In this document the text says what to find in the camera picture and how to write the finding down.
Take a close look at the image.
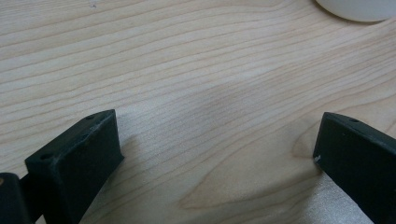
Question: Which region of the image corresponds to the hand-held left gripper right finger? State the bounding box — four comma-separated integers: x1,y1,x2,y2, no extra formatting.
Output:
312,111,396,224

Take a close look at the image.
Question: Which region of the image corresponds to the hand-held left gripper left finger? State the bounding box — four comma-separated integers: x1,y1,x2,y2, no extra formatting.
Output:
24,108,125,224

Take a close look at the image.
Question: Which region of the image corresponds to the white round container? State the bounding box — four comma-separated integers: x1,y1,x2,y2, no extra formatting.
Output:
315,0,396,23

